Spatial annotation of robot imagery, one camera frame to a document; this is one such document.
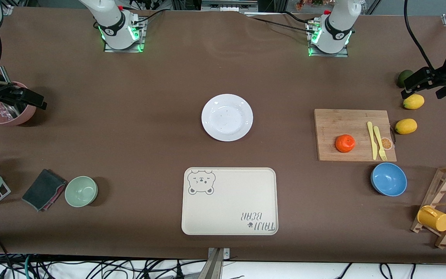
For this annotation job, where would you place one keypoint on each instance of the yellow plastic knife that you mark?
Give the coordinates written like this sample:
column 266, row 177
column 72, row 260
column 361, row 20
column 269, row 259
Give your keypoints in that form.
column 372, row 139

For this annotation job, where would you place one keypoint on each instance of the silver table edge bracket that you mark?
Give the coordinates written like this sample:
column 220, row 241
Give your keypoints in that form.
column 226, row 254

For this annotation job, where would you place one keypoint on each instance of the wooden cutting board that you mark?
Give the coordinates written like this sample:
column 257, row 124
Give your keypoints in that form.
column 339, row 124

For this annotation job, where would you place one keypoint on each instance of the blue bowl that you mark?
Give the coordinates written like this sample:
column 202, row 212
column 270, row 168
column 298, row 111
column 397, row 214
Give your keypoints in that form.
column 388, row 179

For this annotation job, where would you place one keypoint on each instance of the dried orange slice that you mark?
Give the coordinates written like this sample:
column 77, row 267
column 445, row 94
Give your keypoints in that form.
column 386, row 143

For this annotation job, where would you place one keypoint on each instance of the cream bear print tray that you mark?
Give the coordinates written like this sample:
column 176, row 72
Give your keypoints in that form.
column 227, row 209

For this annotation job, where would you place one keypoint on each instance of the yellow mug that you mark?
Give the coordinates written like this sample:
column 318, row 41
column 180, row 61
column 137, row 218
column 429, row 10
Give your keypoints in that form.
column 436, row 221

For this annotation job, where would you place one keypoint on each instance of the white round plate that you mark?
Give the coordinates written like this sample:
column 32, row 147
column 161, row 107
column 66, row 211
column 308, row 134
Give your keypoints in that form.
column 227, row 117

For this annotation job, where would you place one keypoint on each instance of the pink bowl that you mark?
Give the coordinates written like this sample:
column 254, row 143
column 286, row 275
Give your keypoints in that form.
column 27, row 114

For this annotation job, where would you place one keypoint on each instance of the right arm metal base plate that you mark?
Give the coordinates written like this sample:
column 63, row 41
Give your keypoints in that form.
column 124, row 50

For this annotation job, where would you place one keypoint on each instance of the orange mandarin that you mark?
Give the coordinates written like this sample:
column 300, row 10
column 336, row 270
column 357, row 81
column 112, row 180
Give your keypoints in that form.
column 345, row 143

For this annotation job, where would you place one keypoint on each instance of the dark green avocado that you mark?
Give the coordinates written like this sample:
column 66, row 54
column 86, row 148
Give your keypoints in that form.
column 402, row 79

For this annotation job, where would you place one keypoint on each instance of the wooden peg rack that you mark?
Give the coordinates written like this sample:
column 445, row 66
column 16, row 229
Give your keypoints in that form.
column 441, row 240

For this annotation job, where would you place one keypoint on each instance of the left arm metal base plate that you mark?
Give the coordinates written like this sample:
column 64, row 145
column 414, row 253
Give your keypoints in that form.
column 327, row 55

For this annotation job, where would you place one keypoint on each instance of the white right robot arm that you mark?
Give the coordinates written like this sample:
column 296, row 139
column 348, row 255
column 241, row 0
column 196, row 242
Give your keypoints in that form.
column 112, row 23

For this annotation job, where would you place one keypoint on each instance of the pale green bowl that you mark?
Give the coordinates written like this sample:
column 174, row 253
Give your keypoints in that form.
column 81, row 191

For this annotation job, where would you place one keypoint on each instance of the metal scoop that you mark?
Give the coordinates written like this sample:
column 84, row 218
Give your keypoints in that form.
column 4, row 73

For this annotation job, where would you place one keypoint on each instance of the yellow lemon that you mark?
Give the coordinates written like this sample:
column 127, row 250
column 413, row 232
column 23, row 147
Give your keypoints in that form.
column 413, row 101
column 406, row 126

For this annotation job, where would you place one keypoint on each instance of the yellow plastic fork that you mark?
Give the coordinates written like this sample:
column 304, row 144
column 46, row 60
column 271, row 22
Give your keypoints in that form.
column 378, row 137

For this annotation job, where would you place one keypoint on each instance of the folded grey pink cloth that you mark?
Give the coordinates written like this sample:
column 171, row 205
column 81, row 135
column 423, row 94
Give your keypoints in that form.
column 43, row 190

